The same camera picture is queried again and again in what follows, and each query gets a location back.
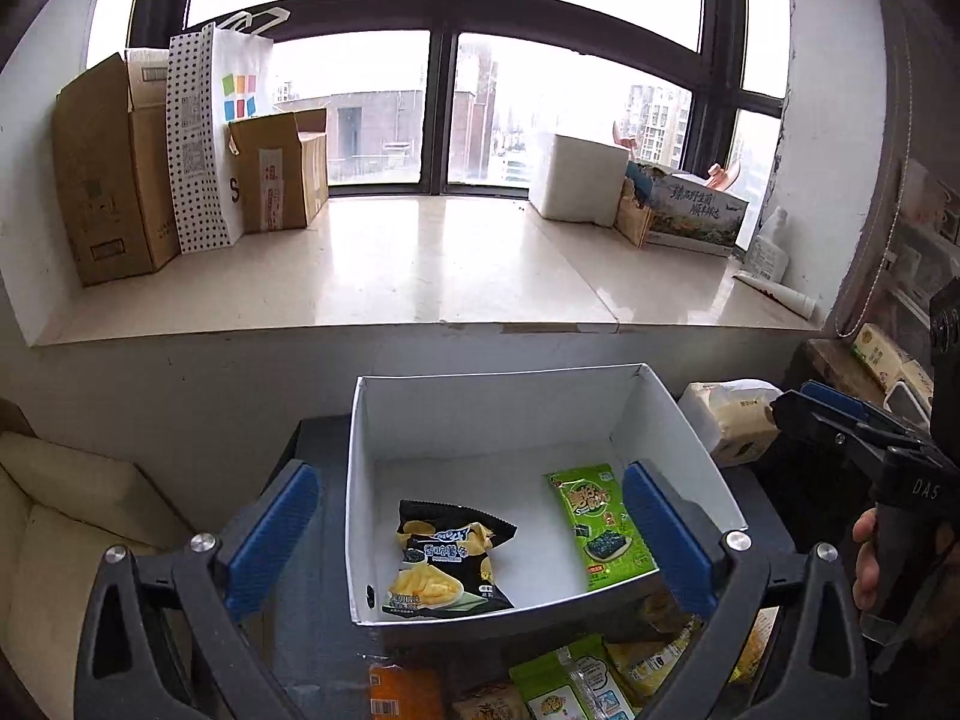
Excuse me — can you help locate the orange snack packet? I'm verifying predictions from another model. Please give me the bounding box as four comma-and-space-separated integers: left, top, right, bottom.
368, 663, 446, 720

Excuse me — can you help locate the beige rice cake packet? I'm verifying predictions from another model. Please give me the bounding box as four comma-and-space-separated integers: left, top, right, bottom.
452, 681, 530, 720

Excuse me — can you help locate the person's right hand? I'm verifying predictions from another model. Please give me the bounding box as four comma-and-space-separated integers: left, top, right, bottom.
853, 509, 880, 613

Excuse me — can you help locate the tissue box on cabinet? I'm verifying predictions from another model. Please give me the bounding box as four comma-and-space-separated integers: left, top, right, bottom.
853, 323, 934, 400

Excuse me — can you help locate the green seaweed snack packet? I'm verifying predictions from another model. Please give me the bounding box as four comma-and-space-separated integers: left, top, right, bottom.
545, 463, 658, 592

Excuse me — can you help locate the white tube on sill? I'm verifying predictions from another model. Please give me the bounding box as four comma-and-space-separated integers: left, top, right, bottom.
734, 270, 817, 320

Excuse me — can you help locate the beige tissue pack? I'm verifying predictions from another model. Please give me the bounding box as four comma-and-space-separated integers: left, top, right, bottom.
679, 379, 782, 468

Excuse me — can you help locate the white pump bottle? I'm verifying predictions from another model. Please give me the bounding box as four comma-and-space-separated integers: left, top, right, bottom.
745, 206, 789, 283

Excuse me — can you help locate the yellow snack pouch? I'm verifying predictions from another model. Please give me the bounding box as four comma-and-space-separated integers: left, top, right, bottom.
605, 590, 779, 702

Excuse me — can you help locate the clear plastic drawer organizer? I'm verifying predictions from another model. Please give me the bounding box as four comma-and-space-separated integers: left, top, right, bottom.
867, 158, 958, 371

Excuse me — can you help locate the black potato chip bag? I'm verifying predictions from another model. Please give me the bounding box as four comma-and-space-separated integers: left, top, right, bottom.
382, 499, 517, 619

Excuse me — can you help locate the white cardboard storage box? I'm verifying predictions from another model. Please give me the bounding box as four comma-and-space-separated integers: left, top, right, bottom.
345, 364, 747, 639

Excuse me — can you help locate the olive green snack packet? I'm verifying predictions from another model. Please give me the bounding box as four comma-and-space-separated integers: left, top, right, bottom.
509, 634, 638, 720

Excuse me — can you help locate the cream leather sofa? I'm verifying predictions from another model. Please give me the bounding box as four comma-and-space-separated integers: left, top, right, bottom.
2, 431, 189, 718

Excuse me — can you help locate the printed landscape gift box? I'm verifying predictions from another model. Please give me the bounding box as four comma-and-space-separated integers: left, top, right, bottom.
626, 161, 748, 257

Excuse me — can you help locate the white foam box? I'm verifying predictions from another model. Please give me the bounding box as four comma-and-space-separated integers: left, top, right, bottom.
529, 133, 628, 227

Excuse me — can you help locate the small open cardboard box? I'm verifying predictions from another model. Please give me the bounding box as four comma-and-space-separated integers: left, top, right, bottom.
229, 107, 329, 234

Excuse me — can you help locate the tall brown cardboard box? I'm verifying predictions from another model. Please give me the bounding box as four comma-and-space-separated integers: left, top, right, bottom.
52, 49, 181, 286

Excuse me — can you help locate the polka dot paper bag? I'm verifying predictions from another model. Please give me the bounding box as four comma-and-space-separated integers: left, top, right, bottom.
164, 5, 290, 254

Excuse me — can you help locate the black window frame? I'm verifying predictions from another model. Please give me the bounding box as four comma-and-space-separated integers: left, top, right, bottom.
128, 0, 789, 202

